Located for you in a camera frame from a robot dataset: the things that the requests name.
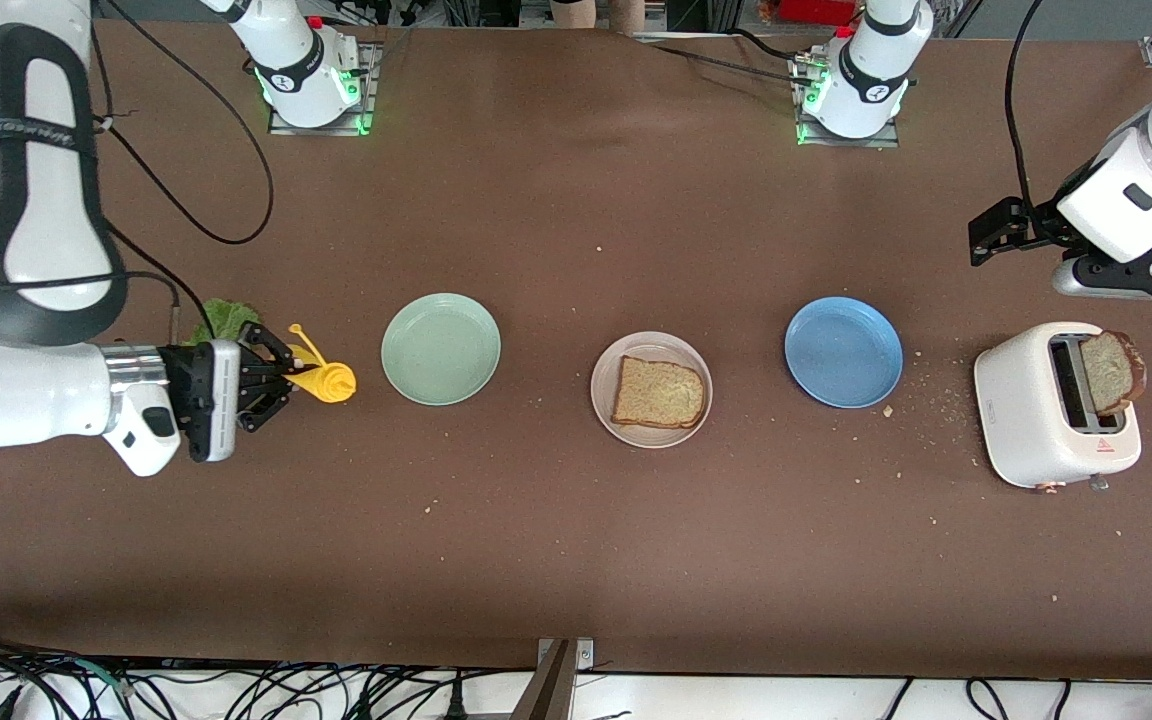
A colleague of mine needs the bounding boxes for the long black arm cable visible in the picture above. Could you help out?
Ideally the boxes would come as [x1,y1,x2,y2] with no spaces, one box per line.
[91,0,275,246]
[1004,0,1047,226]

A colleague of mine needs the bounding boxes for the metal mount post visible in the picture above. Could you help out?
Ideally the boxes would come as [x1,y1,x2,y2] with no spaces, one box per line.
[511,637,597,720]

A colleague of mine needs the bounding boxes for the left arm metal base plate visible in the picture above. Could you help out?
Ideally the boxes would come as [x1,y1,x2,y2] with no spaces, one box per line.
[794,55,902,151]

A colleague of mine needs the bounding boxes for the beige plate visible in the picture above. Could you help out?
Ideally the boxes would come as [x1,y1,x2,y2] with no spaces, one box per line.
[590,331,714,449]

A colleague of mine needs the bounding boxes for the tangled black cables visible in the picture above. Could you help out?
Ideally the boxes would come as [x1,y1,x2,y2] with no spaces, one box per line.
[0,628,497,720]

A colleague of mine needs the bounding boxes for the long black left arm cable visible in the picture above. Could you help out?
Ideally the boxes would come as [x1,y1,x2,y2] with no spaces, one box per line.
[1004,0,1047,226]

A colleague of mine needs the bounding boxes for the blue plate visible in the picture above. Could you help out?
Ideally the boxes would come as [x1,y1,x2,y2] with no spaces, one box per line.
[784,296,904,409]

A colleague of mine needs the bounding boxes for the mint green plate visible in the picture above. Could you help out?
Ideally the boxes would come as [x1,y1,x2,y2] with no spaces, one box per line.
[381,292,502,407]

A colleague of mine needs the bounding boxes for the yellow mustard squeeze bottle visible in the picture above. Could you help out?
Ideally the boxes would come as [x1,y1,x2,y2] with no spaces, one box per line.
[281,323,358,404]

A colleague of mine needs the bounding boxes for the long black right arm cable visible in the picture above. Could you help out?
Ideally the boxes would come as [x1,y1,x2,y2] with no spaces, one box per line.
[91,0,275,246]

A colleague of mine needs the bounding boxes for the brown bread slice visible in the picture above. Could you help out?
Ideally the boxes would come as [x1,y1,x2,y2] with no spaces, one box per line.
[611,355,707,431]
[1079,330,1147,417]

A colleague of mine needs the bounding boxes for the green lettuce leaf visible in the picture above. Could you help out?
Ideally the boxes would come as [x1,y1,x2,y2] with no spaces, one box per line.
[191,298,262,346]

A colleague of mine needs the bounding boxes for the red box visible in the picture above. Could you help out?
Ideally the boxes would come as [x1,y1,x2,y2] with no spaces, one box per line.
[776,0,857,26]

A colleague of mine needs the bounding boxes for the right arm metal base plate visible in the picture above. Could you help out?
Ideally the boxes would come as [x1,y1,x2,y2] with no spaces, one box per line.
[268,40,383,138]

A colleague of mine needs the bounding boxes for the white toaster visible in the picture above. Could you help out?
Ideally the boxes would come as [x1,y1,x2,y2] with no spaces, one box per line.
[973,321,1143,493]

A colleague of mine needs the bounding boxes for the black base cable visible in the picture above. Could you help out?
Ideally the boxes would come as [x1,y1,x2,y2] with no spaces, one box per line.
[636,28,807,86]

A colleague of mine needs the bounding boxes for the person bare legs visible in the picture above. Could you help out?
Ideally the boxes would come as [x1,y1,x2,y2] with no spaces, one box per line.
[551,0,657,31]

